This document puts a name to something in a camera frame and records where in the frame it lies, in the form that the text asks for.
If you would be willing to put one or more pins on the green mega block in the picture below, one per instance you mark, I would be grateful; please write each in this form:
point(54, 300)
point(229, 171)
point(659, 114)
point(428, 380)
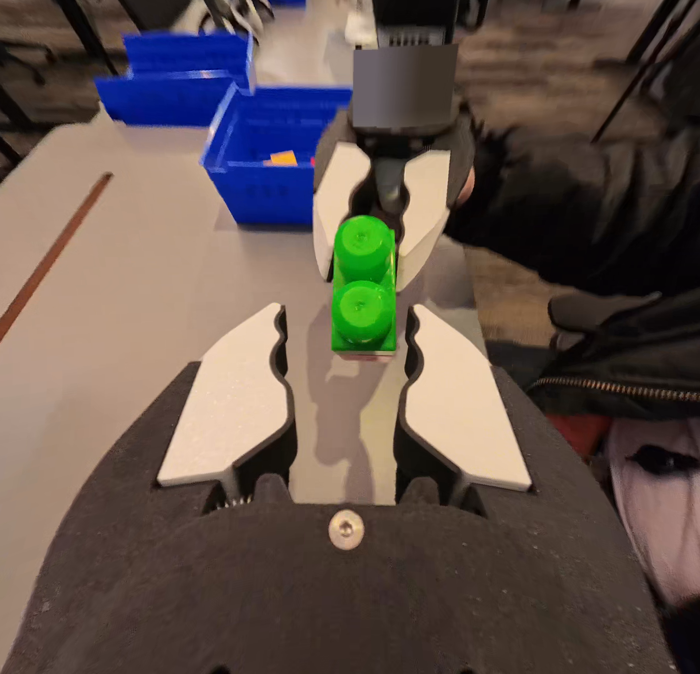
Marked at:
point(364, 291)

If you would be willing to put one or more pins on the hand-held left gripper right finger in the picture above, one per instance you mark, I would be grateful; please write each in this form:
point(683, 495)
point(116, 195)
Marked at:
point(465, 417)

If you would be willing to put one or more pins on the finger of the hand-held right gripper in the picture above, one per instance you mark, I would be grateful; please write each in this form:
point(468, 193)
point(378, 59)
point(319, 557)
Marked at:
point(427, 209)
point(334, 198)

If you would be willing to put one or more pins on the yellow mega block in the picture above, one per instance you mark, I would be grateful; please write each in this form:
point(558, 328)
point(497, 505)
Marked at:
point(283, 158)

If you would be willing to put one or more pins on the idle black gripper tool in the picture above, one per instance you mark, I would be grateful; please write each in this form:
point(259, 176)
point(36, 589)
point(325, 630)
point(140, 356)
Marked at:
point(230, 2)

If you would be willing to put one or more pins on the person's white garment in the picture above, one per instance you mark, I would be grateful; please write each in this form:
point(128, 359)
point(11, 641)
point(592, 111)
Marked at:
point(662, 499)

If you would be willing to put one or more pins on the black office chair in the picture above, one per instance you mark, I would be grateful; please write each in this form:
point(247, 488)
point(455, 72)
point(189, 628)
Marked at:
point(55, 29)

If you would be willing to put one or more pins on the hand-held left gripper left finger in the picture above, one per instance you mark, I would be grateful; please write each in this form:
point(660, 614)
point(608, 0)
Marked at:
point(224, 417)

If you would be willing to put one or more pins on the person's right hand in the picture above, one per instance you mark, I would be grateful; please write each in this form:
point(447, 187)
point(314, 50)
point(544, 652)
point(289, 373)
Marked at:
point(464, 184)

